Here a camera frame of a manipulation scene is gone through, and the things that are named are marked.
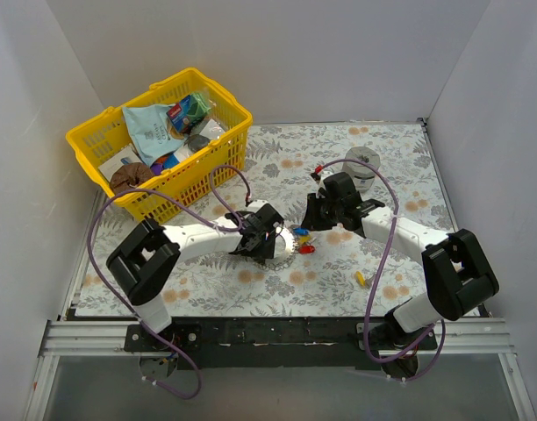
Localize red key tag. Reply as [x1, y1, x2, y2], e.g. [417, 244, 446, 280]
[298, 245, 316, 254]

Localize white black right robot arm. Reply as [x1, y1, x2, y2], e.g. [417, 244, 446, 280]
[301, 169, 499, 349]

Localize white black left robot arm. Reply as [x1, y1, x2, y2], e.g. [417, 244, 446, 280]
[106, 201, 284, 351]

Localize grey tape roll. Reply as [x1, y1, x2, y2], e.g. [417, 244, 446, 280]
[342, 146, 381, 193]

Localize floral table mat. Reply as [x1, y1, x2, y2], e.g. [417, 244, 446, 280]
[75, 123, 480, 318]

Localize yellow headed loose key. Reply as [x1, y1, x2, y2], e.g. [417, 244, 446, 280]
[354, 271, 375, 289]

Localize yellow plastic basket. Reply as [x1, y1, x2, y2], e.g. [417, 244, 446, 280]
[66, 68, 253, 222]

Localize brown round pastry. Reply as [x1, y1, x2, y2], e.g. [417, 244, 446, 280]
[109, 162, 155, 194]

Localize blue green sponge pack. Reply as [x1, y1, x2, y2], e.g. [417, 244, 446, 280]
[167, 93, 211, 133]

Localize light blue chips bag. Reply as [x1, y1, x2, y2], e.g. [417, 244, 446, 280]
[122, 104, 186, 167]

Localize white card box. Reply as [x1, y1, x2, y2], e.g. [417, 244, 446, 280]
[98, 146, 140, 182]

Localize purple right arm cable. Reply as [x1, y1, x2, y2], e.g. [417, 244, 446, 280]
[311, 158, 448, 381]

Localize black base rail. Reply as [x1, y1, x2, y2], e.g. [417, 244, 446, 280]
[123, 315, 439, 372]

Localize aluminium frame rail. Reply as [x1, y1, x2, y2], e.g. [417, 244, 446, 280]
[39, 318, 514, 356]

